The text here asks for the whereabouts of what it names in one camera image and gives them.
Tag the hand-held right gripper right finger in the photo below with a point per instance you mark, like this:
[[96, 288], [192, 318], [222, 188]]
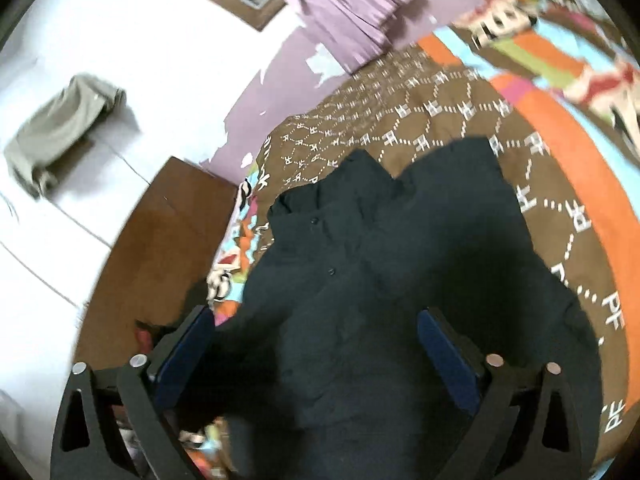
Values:
[[447, 355]]

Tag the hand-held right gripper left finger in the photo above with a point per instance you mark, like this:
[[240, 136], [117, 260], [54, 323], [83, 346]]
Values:
[[185, 355]]

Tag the black shirt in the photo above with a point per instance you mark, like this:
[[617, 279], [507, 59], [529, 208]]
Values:
[[375, 285]]

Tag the wooden headboard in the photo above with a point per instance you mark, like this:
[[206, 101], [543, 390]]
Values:
[[160, 240]]

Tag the printed brown blanket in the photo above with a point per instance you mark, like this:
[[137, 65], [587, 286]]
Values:
[[400, 100]]

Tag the khaki garment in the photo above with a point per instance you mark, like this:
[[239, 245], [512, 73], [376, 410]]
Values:
[[60, 125]]

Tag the pink curtain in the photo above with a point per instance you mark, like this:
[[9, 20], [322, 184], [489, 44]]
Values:
[[345, 10]]

